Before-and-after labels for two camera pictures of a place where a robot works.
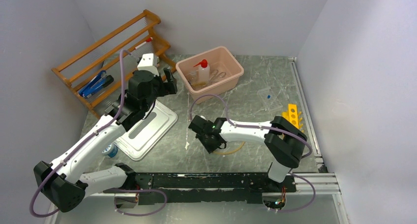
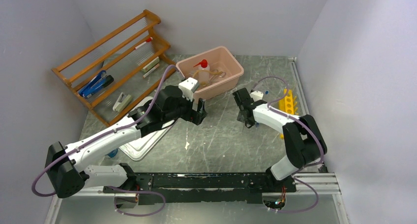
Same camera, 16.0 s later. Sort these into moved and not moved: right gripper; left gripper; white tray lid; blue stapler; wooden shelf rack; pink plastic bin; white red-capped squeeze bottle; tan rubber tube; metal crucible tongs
Moved: tan rubber tube; left gripper; right gripper
Not moved: blue stapler; white tray lid; pink plastic bin; metal crucible tongs; white red-capped squeeze bottle; wooden shelf rack
